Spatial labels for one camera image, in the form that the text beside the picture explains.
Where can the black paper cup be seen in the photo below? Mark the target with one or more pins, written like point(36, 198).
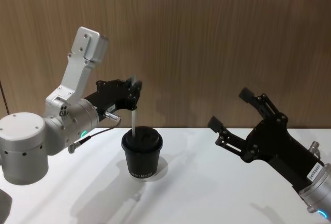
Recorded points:
point(142, 164)

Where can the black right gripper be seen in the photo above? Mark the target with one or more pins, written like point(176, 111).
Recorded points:
point(274, 141)

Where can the white drinking straw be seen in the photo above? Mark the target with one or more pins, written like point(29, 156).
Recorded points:
point(134, 123)

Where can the black cup lid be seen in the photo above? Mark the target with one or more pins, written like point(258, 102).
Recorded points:
point(144, 138)

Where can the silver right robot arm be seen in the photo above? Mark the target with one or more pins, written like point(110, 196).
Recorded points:
point(318, 195)

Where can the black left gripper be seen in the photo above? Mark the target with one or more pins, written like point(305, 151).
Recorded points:
point(108, 99)

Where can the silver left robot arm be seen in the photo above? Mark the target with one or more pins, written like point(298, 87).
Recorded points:
point(23, 136)

